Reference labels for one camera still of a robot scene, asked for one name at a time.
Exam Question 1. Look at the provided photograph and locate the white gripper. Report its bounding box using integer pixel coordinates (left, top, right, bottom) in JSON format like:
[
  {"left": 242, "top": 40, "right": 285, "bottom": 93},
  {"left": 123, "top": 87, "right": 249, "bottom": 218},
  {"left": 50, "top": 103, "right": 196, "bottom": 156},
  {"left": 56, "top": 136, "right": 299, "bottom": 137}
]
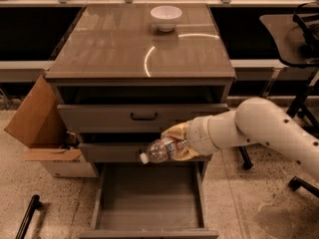
[{"left": 161, "top": 116, "right": 219, "bottom": 161}]

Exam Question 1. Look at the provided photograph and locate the grey drawer cabinet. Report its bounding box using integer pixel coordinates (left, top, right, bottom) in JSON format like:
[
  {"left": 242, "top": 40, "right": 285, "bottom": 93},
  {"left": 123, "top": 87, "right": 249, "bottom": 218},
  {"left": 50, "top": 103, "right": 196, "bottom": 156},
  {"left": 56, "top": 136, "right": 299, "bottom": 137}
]
[{"left": 45, "top": 3, "right": 237, "bottom": 239}]

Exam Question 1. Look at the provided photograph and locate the grey drawer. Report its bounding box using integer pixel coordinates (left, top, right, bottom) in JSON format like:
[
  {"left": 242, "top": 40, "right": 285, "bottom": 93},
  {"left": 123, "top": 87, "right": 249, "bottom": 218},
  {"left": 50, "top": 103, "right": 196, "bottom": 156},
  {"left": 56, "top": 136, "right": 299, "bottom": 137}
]
[
  {"left": 78, "top": 140, "right": 213, "bottom": 163},
  {"left": 58, "top": 104, "right": 228, "bottom": 133},
  {"left": 80, "top": 161, "right": 218, "bottom": 239}
]

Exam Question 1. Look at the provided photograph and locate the grey middle drawer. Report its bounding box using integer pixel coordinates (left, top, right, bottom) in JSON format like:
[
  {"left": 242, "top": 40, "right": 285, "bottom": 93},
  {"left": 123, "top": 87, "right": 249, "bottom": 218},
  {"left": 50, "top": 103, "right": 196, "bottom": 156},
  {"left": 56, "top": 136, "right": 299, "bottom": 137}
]
[{"left": 78, "top": 140, "right": 213, "bottom": 163}]

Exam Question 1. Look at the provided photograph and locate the white ceramic bowl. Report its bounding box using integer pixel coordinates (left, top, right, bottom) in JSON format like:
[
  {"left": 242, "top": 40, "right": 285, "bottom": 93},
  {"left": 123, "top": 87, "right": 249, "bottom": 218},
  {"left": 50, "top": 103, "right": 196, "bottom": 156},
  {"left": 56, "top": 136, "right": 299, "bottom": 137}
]
[{"left": 151, "top": 5, "right": 182, "bottom": 32}]

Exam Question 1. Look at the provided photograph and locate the clear plastic water bottle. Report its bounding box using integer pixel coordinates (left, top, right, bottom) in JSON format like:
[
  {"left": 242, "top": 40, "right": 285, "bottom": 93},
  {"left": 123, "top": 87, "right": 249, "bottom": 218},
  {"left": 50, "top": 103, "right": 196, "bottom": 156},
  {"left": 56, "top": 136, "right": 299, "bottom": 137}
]
[{"left": 140, "top": 136, "right": 187, "bottom": 164}]

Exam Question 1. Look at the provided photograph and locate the black bar bottom left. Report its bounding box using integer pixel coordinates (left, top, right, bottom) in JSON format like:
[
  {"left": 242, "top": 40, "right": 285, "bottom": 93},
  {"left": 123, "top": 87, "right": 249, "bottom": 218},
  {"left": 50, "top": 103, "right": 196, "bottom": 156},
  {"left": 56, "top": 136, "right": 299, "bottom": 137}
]
[{"left": 15, "top": 194, "right": 42, "bottom": 239}]

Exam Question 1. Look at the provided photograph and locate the black foot bottom right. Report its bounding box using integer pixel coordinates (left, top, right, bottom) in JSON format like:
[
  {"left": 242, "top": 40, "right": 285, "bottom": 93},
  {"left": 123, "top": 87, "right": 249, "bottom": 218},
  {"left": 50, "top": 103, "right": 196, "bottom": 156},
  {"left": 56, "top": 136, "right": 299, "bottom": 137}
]
[{"left": 288, "top": 176, "right": 319, "bottom": 198}]

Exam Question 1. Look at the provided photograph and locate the grey bottom drawer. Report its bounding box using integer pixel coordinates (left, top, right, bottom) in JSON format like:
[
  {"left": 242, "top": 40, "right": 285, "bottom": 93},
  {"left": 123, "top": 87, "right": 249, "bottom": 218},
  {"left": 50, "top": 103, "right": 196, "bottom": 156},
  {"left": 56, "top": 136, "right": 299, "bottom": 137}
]
[{"left": 80, "top": 161, "right": 218, "bottom": 239}]

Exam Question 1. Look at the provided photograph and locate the black stand with tray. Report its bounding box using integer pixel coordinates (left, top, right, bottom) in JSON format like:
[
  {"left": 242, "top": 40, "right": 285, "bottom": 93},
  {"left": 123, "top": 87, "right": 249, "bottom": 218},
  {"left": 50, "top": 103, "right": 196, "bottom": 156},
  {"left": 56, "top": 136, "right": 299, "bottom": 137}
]
[{"left": 237, "top": 2, "right": 319, "bottom": 171}]

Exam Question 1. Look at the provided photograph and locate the open cardboard box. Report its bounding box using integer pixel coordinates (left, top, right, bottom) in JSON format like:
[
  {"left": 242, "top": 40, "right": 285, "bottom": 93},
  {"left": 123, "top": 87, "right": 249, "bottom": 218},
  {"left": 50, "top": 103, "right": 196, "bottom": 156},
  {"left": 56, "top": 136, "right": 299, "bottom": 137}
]
[{"left": 4, "top": 76, "right": 98, "bottom": 178}]

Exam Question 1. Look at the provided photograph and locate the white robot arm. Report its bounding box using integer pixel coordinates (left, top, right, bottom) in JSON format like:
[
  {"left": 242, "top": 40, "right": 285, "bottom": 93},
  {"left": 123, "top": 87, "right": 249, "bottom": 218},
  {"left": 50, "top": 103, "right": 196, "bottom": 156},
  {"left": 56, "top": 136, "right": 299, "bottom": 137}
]
[{"left": 161, "top": 98, "right": 319, "bottom": 180}]

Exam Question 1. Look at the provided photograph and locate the grey top drawer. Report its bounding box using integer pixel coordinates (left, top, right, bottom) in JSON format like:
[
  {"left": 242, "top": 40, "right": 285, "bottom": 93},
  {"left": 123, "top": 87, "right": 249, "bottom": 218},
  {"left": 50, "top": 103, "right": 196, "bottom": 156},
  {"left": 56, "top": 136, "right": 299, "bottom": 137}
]
[{"left": 58, "top": 104, "right": 228, "bottom": 133}]

